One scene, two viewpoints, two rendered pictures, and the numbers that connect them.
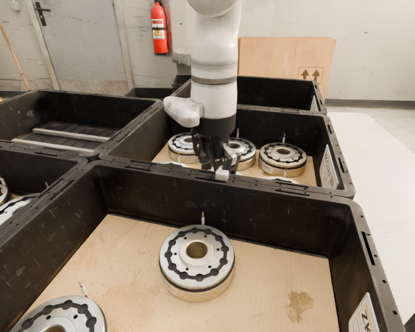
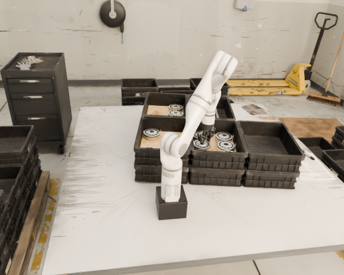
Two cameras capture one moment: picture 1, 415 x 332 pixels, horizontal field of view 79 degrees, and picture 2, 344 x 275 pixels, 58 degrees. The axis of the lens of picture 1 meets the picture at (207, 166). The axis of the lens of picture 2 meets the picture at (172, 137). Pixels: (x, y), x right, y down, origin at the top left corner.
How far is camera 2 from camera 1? 1.62 m
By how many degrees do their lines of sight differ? 62
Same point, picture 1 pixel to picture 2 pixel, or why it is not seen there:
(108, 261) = not seen: hidden behind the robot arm
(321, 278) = not seen: hidden behind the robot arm
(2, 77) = (322, 74)
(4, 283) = (157, 123)
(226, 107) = (203, 121)
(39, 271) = (162, 127)
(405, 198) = (260, 223)
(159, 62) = not seen: outside the picture
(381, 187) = (265, 216)
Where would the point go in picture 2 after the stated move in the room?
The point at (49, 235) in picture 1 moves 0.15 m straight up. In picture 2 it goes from (167, 123) to (168, 101)
